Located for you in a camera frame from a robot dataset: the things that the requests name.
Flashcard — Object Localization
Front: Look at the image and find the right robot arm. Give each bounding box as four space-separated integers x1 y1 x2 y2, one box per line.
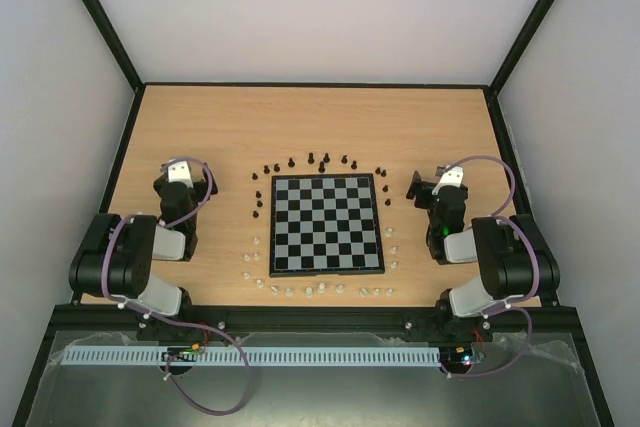
406 167 560 339

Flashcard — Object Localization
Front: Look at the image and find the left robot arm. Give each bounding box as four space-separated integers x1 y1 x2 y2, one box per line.
69 157 218 323

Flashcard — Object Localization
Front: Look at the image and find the black and white chessboard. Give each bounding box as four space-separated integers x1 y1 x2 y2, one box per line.
269 173 385 278

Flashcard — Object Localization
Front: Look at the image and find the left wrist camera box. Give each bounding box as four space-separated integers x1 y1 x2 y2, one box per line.
161 159 193 188

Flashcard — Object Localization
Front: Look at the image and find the black cage frame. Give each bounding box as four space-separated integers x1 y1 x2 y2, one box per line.
0 0 640 427

